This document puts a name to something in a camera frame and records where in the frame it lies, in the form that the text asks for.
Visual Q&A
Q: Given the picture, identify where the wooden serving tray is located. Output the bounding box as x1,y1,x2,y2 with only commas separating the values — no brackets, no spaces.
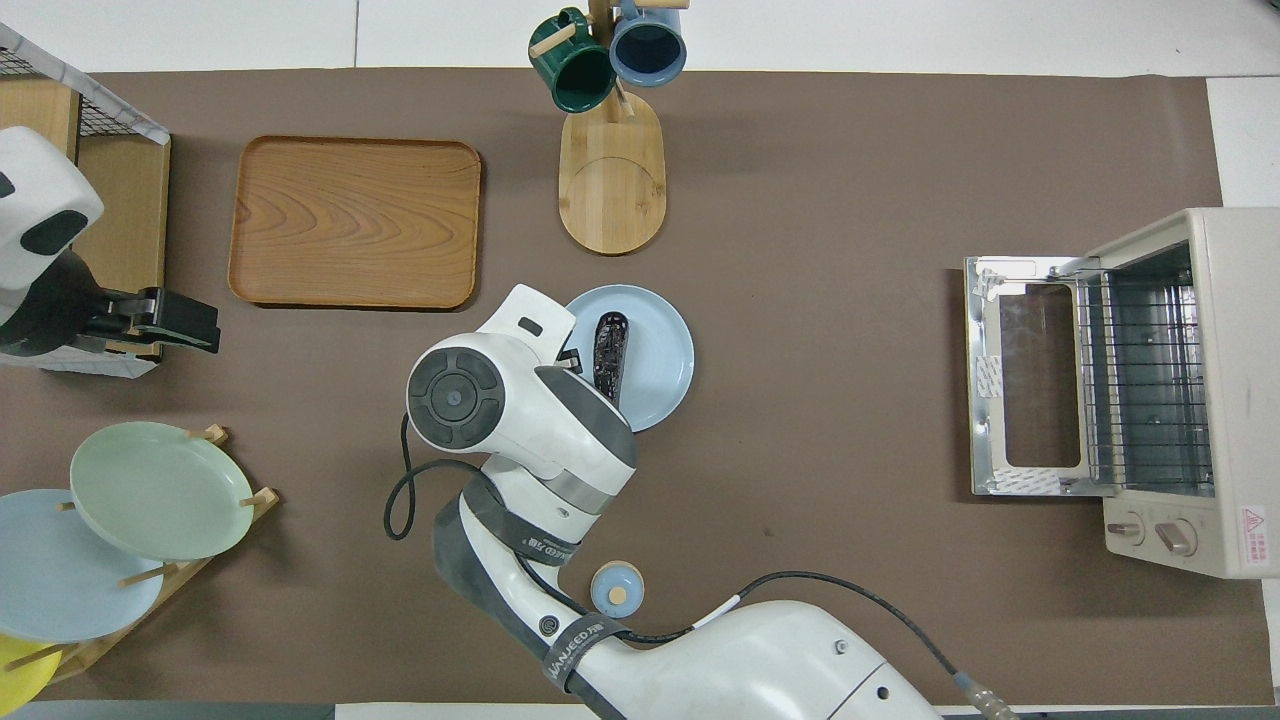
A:
228,136,483,311

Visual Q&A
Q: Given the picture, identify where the glass oven door with handle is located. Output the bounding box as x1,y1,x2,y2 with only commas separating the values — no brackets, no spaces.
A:
965,255,1101,498

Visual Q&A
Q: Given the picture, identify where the white toaster oven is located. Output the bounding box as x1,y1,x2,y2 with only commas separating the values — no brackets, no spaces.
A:
1075,207,1280,581

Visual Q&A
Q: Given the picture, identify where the yellow racked plate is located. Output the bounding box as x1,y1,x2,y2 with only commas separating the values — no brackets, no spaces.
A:
0,633,63,717

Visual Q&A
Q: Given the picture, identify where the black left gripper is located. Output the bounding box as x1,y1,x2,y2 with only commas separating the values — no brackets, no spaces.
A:
0,252,221,358

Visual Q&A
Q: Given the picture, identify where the blue ceramic mug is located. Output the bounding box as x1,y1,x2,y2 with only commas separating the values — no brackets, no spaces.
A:
609,0,688,88

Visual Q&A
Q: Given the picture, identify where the brown table mat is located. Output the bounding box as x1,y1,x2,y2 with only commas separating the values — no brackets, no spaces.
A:
0,68,1271,706

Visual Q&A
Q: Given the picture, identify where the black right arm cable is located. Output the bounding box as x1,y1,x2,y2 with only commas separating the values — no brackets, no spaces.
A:
385,413,1021,720

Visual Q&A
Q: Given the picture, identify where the wooden mug tree stand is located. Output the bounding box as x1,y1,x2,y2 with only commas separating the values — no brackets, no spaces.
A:
528,0,691,256

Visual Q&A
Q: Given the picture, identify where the pale green racked plate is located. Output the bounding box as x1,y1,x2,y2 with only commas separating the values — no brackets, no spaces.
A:
69,421,255,562

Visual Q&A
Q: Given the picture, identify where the wooden shelf with wire basket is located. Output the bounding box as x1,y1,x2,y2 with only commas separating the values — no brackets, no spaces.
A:
0,22,173,379

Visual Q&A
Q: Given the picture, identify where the dark green ceramic mug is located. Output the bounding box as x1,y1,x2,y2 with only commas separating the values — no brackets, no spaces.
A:
529,8,618,114

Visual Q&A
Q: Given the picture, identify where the wooden plate rack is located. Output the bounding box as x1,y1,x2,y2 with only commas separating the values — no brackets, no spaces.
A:
0,424,279,686

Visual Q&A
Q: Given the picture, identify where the light blue racked plate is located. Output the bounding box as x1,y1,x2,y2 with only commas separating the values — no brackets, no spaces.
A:
0,488,166,644

